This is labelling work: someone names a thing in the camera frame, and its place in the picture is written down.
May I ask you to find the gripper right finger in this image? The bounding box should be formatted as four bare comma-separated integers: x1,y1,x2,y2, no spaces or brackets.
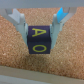
49,6,77,41

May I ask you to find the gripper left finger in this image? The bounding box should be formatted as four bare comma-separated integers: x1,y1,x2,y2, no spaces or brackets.
0,7,30,41

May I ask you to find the purple block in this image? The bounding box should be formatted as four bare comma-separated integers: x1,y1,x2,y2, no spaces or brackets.
26,25,52,55

